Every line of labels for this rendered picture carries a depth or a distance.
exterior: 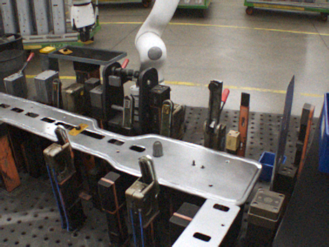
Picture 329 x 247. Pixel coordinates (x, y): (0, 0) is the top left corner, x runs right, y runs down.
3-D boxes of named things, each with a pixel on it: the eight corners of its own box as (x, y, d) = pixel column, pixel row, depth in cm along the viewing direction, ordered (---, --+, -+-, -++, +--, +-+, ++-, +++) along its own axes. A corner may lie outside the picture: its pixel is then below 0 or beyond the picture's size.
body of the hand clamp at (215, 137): (200, 207, 138) (202, 128, 121) (207, 197, 143) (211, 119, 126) (214, 212, 136) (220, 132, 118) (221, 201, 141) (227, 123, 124)
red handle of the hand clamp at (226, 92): (205, 125, 120) (221, 86, 125) (206, 129, 121) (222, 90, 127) (217, 128, 118) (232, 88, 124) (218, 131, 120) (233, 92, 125)
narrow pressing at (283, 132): (267, 201, 96) (284, 86, 79) (277, 177, 104) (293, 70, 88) (268, 202, 95) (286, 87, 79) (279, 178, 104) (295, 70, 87)
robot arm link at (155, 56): (161, 73, 184) (158, 28, 172) (170, 88, 168) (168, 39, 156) (137, 76, 182) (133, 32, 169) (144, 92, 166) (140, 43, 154)
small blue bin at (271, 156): (255, 179, 152) (257, 162, 147) (261, 167, 159) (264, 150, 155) (278, 186, 147) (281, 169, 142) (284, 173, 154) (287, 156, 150)
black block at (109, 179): (102, 248, 121) (88, 184, 107) (119, 230, 129) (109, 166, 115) (121, 257, 117) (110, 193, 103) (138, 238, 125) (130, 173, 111)
